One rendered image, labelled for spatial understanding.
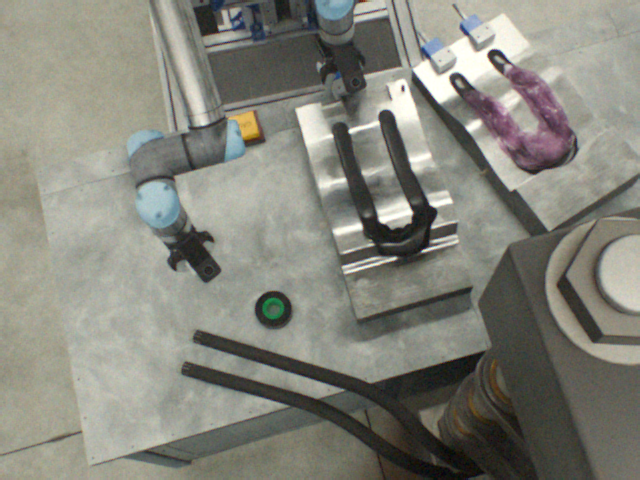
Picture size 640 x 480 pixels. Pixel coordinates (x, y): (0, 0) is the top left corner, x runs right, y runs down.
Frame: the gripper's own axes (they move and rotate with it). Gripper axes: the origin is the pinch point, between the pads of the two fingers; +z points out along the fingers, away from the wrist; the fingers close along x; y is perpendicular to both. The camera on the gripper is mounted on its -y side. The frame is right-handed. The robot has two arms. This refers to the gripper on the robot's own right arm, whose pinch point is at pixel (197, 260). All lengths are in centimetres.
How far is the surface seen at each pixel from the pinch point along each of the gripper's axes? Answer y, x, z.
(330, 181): -5.3, -33.5, -3.7
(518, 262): -56, -17, -116
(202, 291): -4.8, 3.3, 4.6
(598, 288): -62, -19, -120
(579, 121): -29, -85, -3
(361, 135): -1.2, -45.7, -4.1
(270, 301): -17.2, -6.9, 1.1
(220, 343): -17.9, 7.0, 0.1
